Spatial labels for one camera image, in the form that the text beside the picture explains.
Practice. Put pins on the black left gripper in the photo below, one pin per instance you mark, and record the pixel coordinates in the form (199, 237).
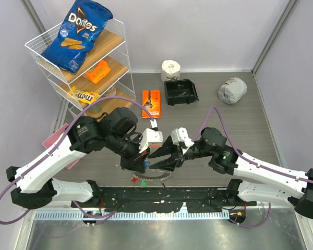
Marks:
(136, 162)

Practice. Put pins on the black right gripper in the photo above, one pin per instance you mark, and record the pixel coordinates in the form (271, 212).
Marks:
(170, 163)

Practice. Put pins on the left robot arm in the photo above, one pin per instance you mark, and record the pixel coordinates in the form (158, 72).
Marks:
(36, 186)

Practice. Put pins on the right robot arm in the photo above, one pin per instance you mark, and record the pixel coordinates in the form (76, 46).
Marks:
(253, 179)

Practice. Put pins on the orange razor box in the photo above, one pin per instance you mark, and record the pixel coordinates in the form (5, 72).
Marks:
(151, 101)

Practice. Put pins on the black plastic storage bin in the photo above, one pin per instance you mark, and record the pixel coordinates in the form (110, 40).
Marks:
(191, 97)

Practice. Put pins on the yellow M&M candy bag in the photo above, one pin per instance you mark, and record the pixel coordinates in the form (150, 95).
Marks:
(83, 96)

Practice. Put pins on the white toilet paper roll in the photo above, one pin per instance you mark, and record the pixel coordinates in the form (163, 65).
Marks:
(170, 70)

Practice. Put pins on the pink plastic tray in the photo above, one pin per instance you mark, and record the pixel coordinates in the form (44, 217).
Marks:
(53, 138)

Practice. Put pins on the grey wrapped paper bundle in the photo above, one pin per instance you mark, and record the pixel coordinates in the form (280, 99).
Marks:
(232, 90)

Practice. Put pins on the orange snack box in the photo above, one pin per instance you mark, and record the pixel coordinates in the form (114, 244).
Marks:
(97, 72)

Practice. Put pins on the blue Doritos chip bag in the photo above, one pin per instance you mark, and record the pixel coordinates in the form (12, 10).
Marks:
(77, 35)

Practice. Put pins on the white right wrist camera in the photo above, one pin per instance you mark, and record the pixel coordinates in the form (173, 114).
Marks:
(181, 138)

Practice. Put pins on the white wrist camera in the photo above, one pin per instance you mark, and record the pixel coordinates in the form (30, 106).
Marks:
(181, 138)
(151, 137)

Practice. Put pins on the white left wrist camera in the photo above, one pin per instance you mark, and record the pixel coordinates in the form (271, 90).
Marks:
(151, 137)

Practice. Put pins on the white wire wooden shelf rack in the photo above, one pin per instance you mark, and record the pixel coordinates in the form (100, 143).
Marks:
(111, 47)

